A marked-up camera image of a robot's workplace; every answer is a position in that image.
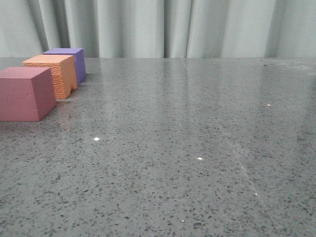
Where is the orange foam block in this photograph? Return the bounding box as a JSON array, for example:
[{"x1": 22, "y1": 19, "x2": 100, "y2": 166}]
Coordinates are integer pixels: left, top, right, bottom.
[{"x1": 23, "y1": 54, "x2": 78, "y2": 99}]

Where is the purple foam block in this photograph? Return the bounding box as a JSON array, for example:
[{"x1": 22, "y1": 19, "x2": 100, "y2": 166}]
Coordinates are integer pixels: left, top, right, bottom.
[{"x1": 43, "y1": 48, "x2": 86, "y2": 84}]

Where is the pale green curtain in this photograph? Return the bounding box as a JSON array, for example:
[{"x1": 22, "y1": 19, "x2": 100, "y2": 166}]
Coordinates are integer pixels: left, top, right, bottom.
[{"x1": 0, "y1": 0, "x2": 316, "y2": 58}]

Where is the red foam block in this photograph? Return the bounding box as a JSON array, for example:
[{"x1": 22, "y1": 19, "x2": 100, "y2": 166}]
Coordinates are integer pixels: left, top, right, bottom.
[{"x1": 0, "y1": 67, "x2": 56, "y2": 121}]

